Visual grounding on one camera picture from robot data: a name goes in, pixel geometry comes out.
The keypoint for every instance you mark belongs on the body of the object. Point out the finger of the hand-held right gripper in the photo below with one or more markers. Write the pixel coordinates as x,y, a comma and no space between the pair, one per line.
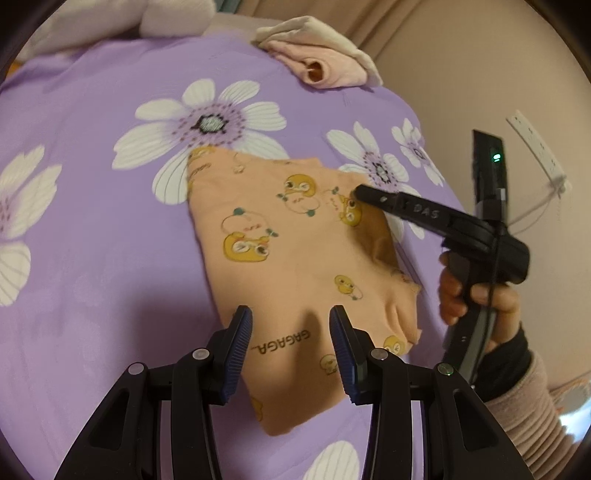
406,205

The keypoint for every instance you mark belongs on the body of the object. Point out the person's right forearm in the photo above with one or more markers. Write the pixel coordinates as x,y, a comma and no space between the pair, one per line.
521,406

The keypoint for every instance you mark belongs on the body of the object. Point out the white fleece cloth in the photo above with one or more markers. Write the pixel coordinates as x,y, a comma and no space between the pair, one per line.
138,18

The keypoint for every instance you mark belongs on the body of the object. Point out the person's right hand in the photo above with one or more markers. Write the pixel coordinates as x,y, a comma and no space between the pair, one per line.
450,295

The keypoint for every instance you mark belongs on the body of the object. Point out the pile of mixed clothes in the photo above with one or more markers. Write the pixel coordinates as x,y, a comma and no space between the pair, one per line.
318,30

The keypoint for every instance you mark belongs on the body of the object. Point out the white power strip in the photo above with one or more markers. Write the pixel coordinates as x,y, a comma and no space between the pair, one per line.
535,143

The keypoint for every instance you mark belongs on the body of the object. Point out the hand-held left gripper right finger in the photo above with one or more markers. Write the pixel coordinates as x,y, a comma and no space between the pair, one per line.
344,355

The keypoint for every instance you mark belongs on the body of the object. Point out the orange cartoon print garment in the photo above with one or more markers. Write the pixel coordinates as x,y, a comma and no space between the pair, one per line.
286,258

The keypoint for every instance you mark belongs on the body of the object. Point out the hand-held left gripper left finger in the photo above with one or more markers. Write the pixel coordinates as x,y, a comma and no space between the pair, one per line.
238,350

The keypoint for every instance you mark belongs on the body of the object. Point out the purple floral bed sheet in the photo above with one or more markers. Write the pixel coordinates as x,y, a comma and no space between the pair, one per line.
92,258

